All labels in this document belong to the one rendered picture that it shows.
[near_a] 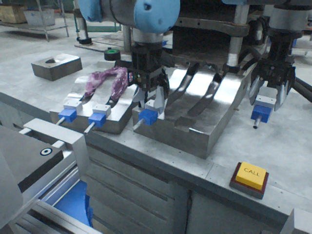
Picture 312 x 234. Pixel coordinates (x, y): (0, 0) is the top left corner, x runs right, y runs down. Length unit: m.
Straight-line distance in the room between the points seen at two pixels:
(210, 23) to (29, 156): 1.20
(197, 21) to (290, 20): 0.89
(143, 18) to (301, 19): 0.35
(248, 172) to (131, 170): 0.45
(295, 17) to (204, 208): 0.60
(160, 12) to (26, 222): 0.37
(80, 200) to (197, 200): 0.45
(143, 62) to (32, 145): 0.33
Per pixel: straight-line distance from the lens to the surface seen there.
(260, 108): 0.67
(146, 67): 0.57
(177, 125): 0.69
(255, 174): 0.62
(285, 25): 0.58
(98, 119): 0.73
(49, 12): 6.08
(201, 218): 0.86
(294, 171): 0.73
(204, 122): 0.67
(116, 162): 0.93
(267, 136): 0.83
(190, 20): 1.43
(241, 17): 1.27
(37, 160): 0.35
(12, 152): 0.39
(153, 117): 0.66
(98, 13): 0.48
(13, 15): 6.60
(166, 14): 0.38
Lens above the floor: 1.25
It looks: 33 degrees down
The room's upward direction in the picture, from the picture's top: straight up
